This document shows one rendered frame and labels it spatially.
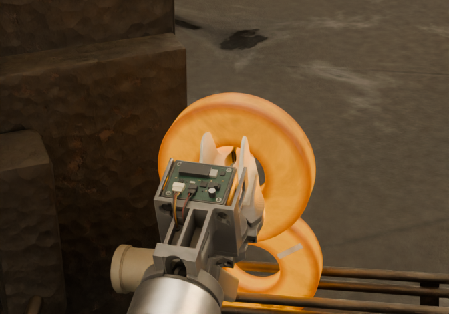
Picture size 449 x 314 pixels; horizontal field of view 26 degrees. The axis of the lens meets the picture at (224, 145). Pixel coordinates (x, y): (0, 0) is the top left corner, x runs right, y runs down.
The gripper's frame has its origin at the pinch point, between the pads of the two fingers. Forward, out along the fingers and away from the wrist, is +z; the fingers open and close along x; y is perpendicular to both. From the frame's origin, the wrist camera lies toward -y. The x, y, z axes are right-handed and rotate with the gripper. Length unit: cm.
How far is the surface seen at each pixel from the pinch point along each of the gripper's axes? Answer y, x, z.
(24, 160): -12.6, 28.5, 6.9
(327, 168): -127, 11, 123
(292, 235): -16.0, -4.5, 3.9
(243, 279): -24.6, 1.5, 3.3
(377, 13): -158, 11, 239
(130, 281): -24.5, 14.7, 0.4
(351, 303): -22.1, -11.9, 0.3
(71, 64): -9.0, 26.9, 20.9
